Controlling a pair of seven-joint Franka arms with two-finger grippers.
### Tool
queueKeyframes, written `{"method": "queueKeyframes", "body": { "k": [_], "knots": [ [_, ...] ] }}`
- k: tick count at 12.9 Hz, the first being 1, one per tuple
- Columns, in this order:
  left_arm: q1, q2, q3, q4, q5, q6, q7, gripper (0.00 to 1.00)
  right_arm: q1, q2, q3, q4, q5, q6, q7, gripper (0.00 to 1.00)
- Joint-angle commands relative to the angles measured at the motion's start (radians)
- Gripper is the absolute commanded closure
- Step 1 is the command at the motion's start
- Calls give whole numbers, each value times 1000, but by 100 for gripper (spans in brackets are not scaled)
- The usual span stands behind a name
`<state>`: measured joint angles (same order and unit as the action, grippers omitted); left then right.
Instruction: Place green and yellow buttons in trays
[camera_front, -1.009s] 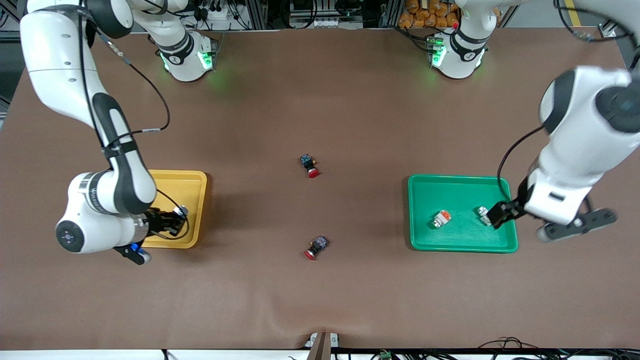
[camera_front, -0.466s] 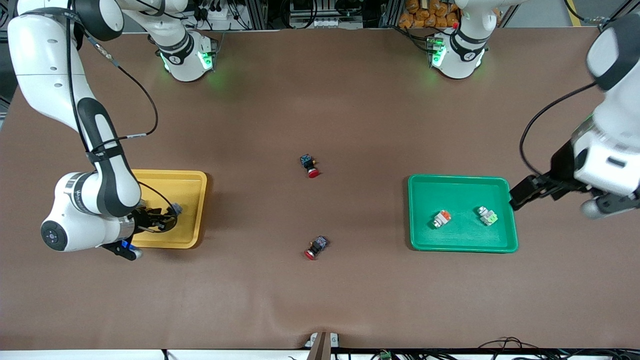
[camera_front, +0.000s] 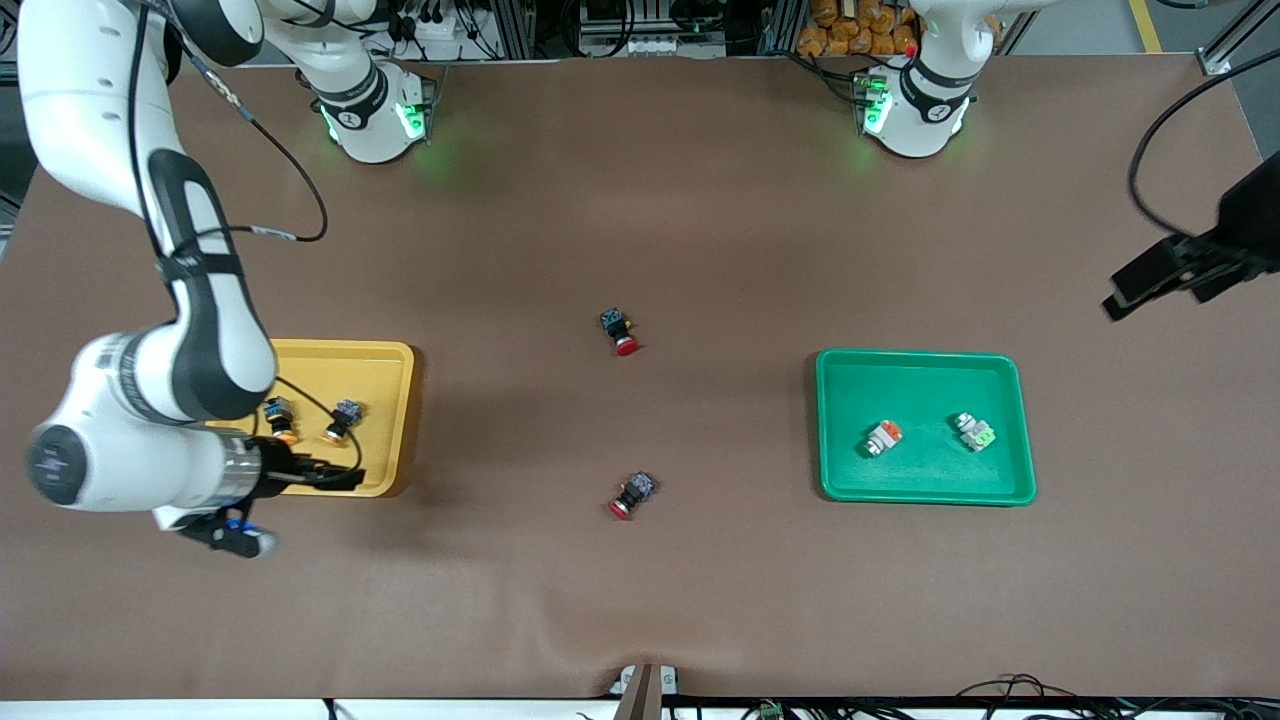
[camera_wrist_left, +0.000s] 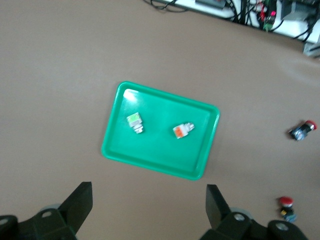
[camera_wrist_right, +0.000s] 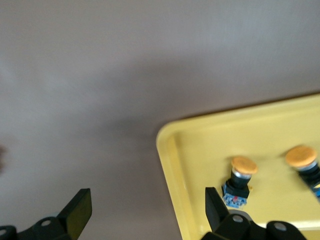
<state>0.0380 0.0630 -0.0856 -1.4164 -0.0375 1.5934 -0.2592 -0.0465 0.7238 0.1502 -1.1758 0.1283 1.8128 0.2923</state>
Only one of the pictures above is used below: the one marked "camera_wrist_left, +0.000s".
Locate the brown table mat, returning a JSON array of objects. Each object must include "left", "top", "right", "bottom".
[{"left": 0, "top": 0, "right": 320, "bottom": 240}]

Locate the black cable bundle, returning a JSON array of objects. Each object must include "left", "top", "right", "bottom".
[{"left": 224, "top": 0, "right": 317, "bottom": 41}]

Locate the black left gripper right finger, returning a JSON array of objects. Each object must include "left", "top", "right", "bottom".
[{"left": 199, "top": 184, "right": 270, "bottom": 240}]

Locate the red mushroom push button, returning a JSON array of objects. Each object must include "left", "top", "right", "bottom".
[
  {"left": 288, "top": 119, "right": 317, "bottom": 141},
  {"left": 276, "top": 196, "right": 298, "bottom": 223}
]

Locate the green and white push button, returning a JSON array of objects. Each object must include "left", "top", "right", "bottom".
[{"left": 126, "top": 112, "right": 146, "bottom": 135}]

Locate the green plastic tray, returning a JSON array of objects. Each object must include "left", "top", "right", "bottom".
[{"left": 100, "top": 80, "right": 221, "bottom": 182}]

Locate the black looped cable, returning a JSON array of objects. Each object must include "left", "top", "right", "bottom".
[{"left": 142, "top": 0, "right": 193, "bottom": 13}]

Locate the orange and white push button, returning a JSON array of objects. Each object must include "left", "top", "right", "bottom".
[{"left": 172, "top": 121, "right": 195, "bottom": 140}]

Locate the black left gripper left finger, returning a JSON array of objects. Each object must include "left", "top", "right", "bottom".
[{"left": 34, "top": 181, "right": 94, "bottom": 240}]

